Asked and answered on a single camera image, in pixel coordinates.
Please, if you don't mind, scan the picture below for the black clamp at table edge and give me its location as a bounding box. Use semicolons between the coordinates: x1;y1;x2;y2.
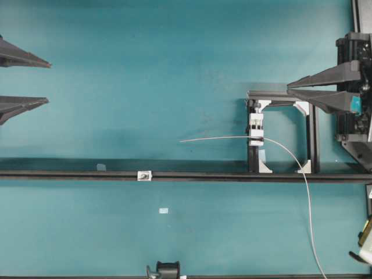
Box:
146;261;181;279

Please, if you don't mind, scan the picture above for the black rail along bottom edge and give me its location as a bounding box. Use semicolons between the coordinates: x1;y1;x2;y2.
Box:
1;274;371;279

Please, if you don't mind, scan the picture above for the silver corner bracket with hole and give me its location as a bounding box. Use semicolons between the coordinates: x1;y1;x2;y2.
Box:
137;170;152;181

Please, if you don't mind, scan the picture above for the white tape label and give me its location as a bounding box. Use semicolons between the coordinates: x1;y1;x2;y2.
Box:
159;208;169;214

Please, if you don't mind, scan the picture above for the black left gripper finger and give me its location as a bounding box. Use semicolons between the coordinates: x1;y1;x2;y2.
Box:
1;96;49;125
1;36;52;68

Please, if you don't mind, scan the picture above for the translucent tape piece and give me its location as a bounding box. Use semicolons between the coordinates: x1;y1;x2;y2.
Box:
96;163;106;171

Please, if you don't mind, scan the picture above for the blue tape on gripper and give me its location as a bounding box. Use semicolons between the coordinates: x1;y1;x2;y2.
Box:
350;96;362;113

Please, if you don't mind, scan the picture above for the yellow black object at edge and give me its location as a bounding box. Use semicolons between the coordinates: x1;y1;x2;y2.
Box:
349;215;371;266

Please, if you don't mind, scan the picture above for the long black aluminium rail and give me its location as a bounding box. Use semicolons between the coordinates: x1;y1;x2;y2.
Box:
1;170;371;184

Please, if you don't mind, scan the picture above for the white wire clamp block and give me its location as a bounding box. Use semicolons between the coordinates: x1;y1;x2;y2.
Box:
248;113;264;146

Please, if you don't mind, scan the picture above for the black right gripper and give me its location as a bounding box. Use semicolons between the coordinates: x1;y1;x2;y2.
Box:
287;32;371;142

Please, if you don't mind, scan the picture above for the black rectangular profile frame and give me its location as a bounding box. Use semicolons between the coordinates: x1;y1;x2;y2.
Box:
246;90;320;174

